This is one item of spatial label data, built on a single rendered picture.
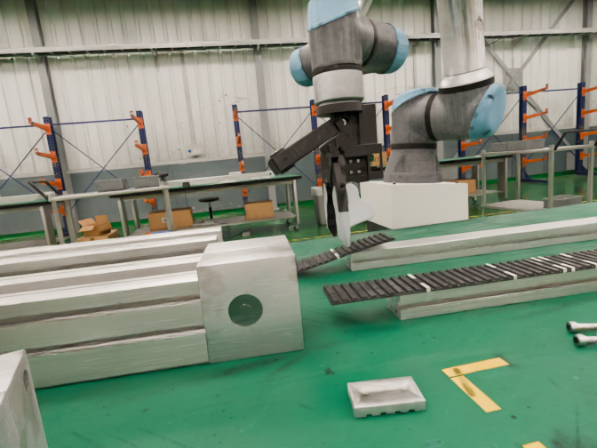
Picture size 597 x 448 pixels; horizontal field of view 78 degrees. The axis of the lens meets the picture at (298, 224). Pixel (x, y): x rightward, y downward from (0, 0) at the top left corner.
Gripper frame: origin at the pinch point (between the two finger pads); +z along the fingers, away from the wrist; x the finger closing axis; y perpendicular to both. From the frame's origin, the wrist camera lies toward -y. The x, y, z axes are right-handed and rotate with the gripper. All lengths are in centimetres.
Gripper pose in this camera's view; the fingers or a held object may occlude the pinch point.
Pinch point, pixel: (336, 236)
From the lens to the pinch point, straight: 59.1
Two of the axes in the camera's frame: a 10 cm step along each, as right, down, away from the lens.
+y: 9.9, -1.1, 1.2
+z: 0.9, 9.8, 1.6
